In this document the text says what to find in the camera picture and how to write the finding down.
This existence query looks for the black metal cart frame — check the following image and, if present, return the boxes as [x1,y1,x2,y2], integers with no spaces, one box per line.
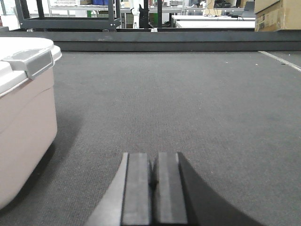
[15,0,121,31]

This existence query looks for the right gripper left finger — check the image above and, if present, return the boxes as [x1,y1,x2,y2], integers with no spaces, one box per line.
[85,153,151,226]

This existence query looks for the black raised platform edge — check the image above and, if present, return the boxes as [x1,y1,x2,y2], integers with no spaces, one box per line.
[0,30,301,52]

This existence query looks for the white lab table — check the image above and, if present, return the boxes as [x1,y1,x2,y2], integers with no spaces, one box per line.
[172,15,255,29]

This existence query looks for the white lidded plastic bin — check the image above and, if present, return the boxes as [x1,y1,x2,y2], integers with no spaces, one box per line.
[0,37,62,208]

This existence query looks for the brown cardboard box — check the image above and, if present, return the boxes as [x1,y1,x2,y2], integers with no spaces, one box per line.
[254,0,301,32]

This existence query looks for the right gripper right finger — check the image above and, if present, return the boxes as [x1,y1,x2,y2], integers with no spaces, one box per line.
[154,152,261,226]

